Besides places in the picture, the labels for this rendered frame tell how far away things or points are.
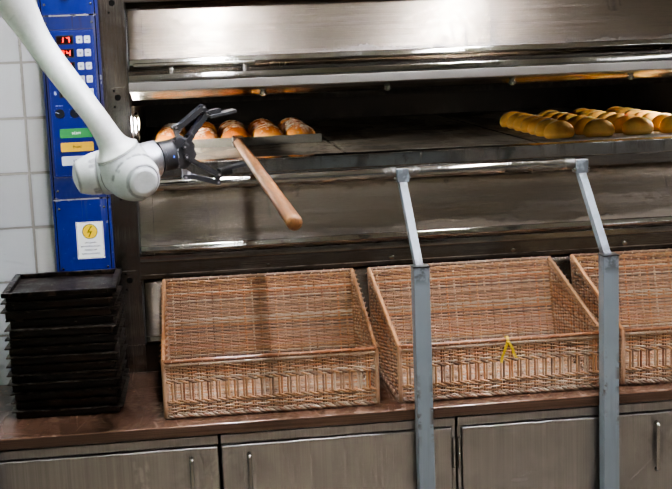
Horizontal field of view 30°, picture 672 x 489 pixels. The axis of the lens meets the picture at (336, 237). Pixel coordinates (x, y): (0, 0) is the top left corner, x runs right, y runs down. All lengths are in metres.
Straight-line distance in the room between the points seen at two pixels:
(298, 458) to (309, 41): 1.17
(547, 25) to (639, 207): 0.61
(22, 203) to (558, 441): 1.60
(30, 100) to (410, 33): 1.08
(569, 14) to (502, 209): 0.60
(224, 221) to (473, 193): 0.73
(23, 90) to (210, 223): 0.63
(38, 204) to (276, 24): 0.84
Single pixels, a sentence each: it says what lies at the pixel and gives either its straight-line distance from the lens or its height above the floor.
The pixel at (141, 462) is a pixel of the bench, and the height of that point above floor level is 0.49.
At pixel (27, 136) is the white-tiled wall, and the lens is 3.60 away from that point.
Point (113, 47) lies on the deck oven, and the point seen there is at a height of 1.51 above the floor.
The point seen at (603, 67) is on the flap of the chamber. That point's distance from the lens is 3.62.
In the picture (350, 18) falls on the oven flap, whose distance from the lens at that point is 3.61.
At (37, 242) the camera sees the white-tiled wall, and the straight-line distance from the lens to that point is 3.63.
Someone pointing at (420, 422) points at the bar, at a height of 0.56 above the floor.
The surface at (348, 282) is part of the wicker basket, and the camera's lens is 3.62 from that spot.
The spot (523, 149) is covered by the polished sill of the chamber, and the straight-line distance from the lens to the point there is 3.72.
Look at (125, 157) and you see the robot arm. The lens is 2.83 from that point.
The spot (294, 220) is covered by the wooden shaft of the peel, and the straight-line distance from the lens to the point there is 2.26.
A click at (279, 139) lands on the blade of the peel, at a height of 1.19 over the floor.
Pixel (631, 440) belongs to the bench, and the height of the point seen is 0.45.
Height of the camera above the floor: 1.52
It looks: 9 degrees down
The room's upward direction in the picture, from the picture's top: 2 degrees counter-clockwise
